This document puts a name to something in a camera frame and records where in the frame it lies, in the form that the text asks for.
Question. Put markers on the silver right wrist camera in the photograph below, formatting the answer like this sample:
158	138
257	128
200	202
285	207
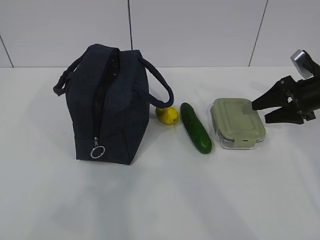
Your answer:
303	63

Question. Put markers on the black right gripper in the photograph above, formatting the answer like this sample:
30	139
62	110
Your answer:
305	100

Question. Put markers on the green cucumber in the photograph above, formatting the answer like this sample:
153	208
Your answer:
195	129

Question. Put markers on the yellow lemon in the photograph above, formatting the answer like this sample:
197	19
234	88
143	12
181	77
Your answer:
168	116

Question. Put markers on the glass container green lid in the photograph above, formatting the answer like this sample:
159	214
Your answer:
236	124

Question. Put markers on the navy blue lunch bag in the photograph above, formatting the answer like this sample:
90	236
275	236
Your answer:
108	94

